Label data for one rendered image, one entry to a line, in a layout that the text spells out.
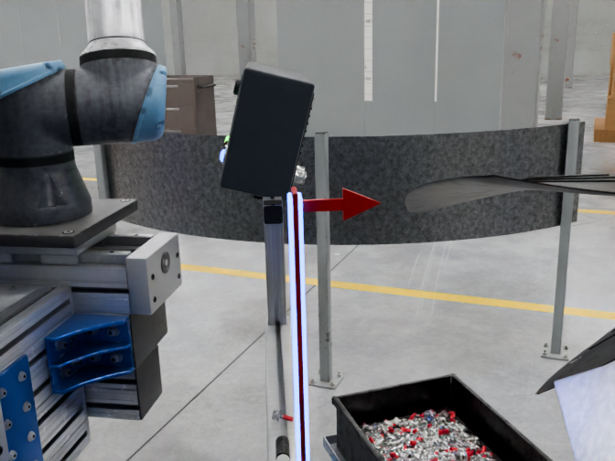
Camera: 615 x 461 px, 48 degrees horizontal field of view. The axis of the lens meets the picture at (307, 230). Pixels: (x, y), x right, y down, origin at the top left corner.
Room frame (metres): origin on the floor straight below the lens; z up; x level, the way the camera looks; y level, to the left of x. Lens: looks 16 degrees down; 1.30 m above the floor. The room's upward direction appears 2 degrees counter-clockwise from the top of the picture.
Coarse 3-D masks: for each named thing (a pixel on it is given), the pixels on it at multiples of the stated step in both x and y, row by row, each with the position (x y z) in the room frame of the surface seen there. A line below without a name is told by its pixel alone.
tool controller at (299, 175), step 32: (256, 64) 1.23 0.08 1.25; (256, 96) 1.05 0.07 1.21; (288, 96) 1.05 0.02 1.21; (256, 128) 1.05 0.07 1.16; (288, 128) 1.05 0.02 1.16; (224, 160) 1.05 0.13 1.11; (256, 160) 1.05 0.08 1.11; (288, 160) 1.05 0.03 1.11; (256, 192) 1.05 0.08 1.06; (288, 192) 1.05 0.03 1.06
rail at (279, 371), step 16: (288, 320) 1.01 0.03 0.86; (272, 336) 0.95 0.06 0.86; (288, 336) 0.95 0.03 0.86; (272, 352) 0.90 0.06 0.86; (288, 352) 0.90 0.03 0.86; (272, 368) 0.85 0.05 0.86; (288, 368) 0.85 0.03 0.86; (272, 384) 0.80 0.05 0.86; (288, 384) 0.80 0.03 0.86; (272, 400) 0.77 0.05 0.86; (288, 400) 0.76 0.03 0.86; (272, 432) 0.69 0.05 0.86; (288, 432) 0.69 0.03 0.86; (272, 448) 0.66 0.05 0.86
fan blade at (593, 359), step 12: (612, 336) 0.66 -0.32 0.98; (588, 348) 0.68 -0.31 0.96; (600, 348) 0.65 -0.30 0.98; (612, 348) 0.62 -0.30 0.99; (588, 360) 0.64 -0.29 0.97; (600, 360) 0.62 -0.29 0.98; (612, 360) 0.60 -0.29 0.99; (564, 372) 0.66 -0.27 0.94; (576, 372) 0.63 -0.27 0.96; (552, 384) 0.64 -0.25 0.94
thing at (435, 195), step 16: (480, 176) 0.40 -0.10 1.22; (496, 176) 0.39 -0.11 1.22; (560, 176) 0.51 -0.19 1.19; (576, 176) 0.51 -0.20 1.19; (592, 176) 0.51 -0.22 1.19; (608, 176) 0.50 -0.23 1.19; (416, 192) 0.50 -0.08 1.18; (432, 192) 0.50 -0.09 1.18; (448, 192) 0.50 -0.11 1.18; (464, 192) 0.51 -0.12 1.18; (480, 192) 0.53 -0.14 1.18; (496, 192) 0.55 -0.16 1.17; (576, 192) 0.42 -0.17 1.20; (592, 192) 0.41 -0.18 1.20; (608, 192) 0.42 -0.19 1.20; (416, 208) 0.58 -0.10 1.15; (432, 208) 0.60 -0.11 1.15
